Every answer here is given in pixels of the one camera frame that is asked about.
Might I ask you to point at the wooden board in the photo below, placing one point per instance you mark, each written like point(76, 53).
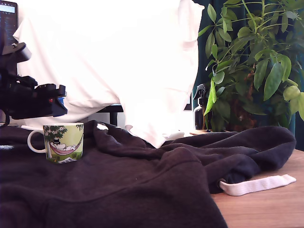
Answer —
point(199, 132)

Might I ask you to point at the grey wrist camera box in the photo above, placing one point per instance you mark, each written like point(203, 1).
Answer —
point(23, 53)

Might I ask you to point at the green cartoon print mug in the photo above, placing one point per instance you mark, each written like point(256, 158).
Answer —
point(69, 135)

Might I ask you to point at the black monitor stand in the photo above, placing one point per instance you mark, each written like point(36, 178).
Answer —
point(114, 115)

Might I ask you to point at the blue coffee capsule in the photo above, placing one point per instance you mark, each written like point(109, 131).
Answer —
point(62, 101)

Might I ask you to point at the dark hooded sweatshirt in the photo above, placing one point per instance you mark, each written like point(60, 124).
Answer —
point(118, 180)

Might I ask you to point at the white draped cloth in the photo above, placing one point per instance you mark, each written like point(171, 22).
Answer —
point(107, 59)

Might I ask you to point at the green leafy houseplant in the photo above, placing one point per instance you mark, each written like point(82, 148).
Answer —
point(259, 71)

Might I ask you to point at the dark spray bottle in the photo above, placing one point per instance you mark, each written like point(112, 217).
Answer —
point(199, 115)

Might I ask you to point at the black computer monitor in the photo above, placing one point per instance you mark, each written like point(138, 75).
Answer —
point(9, 21)

